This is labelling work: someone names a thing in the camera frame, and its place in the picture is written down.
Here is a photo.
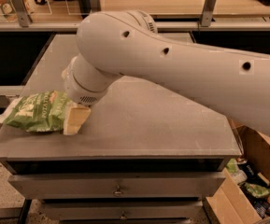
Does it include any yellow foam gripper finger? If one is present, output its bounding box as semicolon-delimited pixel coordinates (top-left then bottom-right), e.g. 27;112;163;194
64;104;91;135

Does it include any green jalapeno chip bag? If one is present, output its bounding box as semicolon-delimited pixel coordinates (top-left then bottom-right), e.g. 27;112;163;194
0;91;71;133

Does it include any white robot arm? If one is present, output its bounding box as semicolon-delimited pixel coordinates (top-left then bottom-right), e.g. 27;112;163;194
63;10;270;136

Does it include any upper grey drawer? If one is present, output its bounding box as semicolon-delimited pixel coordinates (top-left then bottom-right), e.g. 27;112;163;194
8;172;225;200

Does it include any grey drawer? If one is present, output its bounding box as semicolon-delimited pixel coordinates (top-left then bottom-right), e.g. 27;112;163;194
42;201;203;220
8;172;225;200

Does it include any lower grey drawer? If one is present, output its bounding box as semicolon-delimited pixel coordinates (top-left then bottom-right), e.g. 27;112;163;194
42;201;203;220

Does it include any dark bottle in box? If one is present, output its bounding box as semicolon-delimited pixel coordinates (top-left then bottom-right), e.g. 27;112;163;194
236;158;270;187

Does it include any cardboard box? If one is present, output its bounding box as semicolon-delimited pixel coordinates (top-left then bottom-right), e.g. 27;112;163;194
205;120;270;224

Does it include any green packet in box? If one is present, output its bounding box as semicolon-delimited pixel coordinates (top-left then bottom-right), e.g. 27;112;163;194
244;183;270;199

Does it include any left metal bracket post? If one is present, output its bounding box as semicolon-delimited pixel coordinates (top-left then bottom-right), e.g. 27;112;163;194
11;0;32;28

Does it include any right metal bracket post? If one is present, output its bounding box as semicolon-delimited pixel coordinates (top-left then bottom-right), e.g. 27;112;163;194
199;0;217;27

